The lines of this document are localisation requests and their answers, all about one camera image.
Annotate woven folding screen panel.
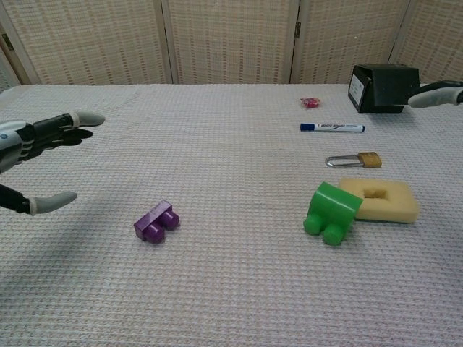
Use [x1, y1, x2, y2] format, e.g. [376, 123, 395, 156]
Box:
[161, 0, 302, 85]
[290, 0, 412, 85]
[0, 45, 23, 93]
[389, 0, 463, 85]
[0, 0, 177, 86]

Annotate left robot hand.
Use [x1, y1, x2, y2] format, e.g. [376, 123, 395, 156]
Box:
[0, 111, 106, 217]

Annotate white woven tablecloth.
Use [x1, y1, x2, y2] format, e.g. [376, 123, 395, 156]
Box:
[0, 83, 463, 347]

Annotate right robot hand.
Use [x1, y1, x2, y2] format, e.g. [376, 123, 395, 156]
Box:
[407, 80, 463, 109]

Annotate red rubber bands bundle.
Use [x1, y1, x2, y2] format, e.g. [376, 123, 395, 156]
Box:
[299, 96, 323, 110]

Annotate blue whiteboard marker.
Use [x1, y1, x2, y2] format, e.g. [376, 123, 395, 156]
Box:
[299, 122, 366, 133]

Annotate brass padlock long shackle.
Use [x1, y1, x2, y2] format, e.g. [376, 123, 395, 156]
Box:
[324, 151, 383, 169]

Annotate purple toy block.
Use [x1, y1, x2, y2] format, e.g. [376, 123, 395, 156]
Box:
[133, 199, 181, 244]

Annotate yellow sponge with hole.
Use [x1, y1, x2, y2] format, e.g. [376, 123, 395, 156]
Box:
[338, 178, 421, 226]

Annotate black cardboard box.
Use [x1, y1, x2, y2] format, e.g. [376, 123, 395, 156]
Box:
[347, 63, 422, 114]

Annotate green toy block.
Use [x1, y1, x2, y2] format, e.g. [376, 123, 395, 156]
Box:
[302, 181, 364, 247]

